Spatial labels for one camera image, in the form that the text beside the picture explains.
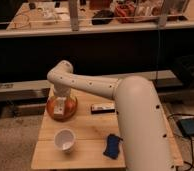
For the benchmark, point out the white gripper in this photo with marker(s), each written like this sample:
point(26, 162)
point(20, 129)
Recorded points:
point(59, 107)

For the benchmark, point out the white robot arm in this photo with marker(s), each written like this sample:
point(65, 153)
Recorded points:
point(140, 114)

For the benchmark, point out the brown ceramic bowl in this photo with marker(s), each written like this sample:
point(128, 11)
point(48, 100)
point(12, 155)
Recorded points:
point(70, 108)

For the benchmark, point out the white cup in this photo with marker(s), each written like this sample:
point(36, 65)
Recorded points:
point(64, 140)

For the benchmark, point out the dark rectangular box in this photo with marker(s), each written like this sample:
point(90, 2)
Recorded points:
point(102, 108)

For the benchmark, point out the blue cloth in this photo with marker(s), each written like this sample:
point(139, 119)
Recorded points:
point(112, 146)

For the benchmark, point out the wooden workbench shelf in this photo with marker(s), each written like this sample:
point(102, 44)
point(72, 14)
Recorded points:
point(32, 18)

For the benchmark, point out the black bag on shelf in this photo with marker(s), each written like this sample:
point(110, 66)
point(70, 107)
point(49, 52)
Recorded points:
point(102, 16)

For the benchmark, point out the black power adapter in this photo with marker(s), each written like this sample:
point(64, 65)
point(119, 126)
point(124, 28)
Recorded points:
point(186, 126)

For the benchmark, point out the metal rail beam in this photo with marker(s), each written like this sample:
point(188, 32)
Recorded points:
point(40, 88)

